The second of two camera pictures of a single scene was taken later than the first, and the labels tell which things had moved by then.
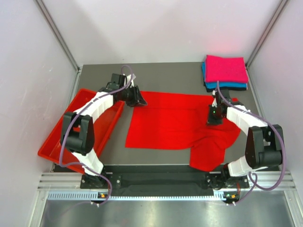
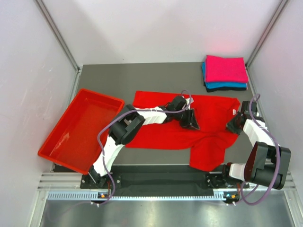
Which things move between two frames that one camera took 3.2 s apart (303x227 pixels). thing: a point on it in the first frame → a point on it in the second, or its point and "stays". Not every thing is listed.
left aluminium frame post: x=63 y=43 stays
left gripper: x=137 y=98 → x=187 y=123
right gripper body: x=213 y=117 → x=232 y=124
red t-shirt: x=178 y=121 stays
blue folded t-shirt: x=212 y=85 stays
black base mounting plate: x=165 y=177 stays
